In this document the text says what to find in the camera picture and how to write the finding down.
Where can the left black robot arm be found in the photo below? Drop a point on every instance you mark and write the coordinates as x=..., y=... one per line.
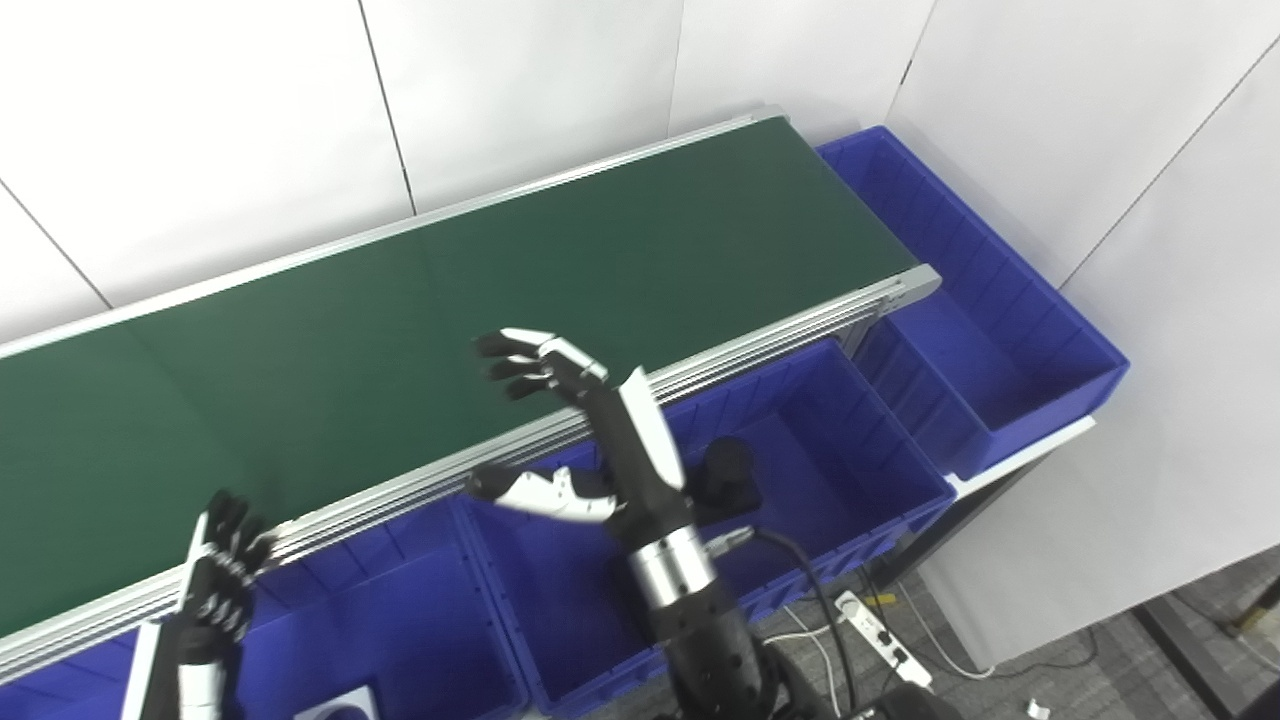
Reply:
x=202, y=692

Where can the black cylinder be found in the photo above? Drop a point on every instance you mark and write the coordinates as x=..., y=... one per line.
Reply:
x=728, y=475

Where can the green conveyor belt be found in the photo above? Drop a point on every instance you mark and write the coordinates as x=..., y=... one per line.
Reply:
x=400, y=320
x=420, y=480

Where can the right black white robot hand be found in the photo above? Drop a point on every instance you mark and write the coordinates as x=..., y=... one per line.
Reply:
x=640, y=470

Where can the white power strip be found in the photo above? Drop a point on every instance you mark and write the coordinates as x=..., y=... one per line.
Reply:
x=885, y=640

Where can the blue plastic bin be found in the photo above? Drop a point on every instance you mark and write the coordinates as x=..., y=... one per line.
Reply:
x=830, y=470
x=1000, y=350
x=400, y=630

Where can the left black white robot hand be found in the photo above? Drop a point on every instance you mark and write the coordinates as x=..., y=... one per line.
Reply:
x=222, y=600

